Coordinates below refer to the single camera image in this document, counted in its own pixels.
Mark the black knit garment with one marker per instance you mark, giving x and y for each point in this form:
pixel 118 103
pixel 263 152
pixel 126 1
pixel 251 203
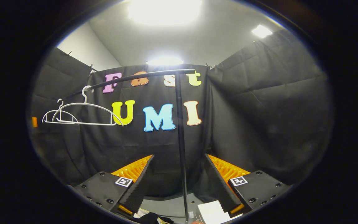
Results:
pixel 151 218

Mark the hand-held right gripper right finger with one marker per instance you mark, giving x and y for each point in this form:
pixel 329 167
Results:
pixel 218 183

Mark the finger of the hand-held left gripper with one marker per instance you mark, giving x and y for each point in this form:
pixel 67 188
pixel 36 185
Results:
pixel 34 122

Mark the white box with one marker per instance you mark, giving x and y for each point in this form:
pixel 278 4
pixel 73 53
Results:
pixel 211 213

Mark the large ceiling light panel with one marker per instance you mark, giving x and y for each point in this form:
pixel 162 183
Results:
pixel 165 9

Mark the white plastic hanger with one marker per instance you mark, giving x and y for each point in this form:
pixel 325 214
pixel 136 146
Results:
pixel 89 105
pixel 60 105

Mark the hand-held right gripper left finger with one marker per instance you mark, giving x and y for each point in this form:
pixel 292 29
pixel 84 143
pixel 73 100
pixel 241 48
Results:
pixel 138 186

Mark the black metal clothes rack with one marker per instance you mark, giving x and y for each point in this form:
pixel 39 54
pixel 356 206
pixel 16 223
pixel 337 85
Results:
pixel 181 140

